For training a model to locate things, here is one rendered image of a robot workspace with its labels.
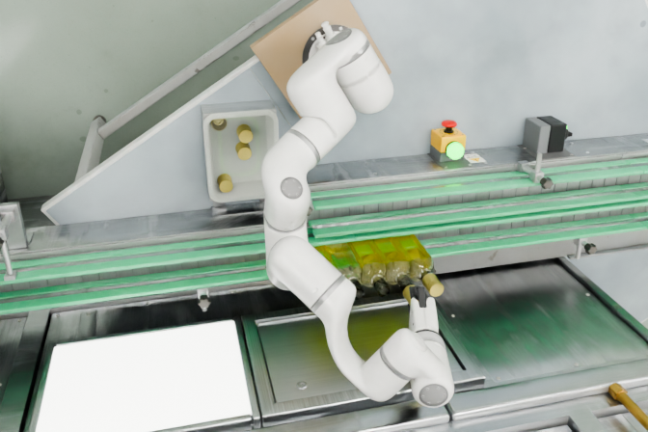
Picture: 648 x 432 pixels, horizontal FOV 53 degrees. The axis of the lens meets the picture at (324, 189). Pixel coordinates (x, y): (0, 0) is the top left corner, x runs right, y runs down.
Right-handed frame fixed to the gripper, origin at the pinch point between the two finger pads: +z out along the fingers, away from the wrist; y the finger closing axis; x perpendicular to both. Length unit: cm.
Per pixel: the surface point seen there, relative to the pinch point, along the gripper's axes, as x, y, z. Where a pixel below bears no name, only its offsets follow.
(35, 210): 117, -16, 72
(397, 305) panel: 2.1, -12.5, 16.5
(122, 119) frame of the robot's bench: 86, 14, 79
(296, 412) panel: 24.6, -12.5, -20.2
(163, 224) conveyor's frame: 60, 6, 23
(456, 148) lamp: -12.9, 20.4, 38.3
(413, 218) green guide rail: -1.5, 6.5, 26.3
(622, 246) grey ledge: -66, -13, 50
